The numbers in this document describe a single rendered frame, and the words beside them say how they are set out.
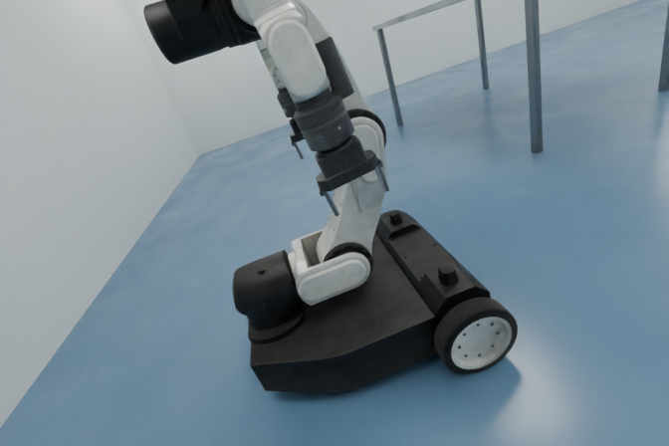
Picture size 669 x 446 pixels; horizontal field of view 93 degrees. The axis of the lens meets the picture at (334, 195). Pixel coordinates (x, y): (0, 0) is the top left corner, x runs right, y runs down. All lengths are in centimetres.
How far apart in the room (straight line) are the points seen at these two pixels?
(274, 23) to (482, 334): 79
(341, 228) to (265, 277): 24
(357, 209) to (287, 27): 49
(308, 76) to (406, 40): 495
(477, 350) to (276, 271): 54
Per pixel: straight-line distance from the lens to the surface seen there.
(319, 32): 72
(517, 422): 93
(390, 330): 87
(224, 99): 501
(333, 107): 54
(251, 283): 91
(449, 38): 575
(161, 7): 77
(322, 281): 86
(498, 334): 94
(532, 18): 189
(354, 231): 86
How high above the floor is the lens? 82
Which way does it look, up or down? 24 degrees down
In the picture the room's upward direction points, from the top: 19 degrees counter-clockwise
